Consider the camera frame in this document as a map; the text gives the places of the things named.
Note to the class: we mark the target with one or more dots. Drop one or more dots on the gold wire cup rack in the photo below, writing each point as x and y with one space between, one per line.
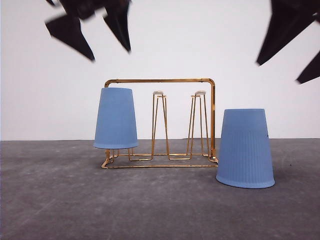
175 121

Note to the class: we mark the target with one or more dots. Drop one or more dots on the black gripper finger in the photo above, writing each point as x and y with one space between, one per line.
312 71
288 18

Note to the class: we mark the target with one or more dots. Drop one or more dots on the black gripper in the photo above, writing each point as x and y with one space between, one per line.
68 28

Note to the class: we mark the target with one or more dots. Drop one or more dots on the grey table mat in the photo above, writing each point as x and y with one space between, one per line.
58 190

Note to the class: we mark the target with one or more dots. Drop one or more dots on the blue ribbed cup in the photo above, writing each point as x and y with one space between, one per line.
244 155
116 126

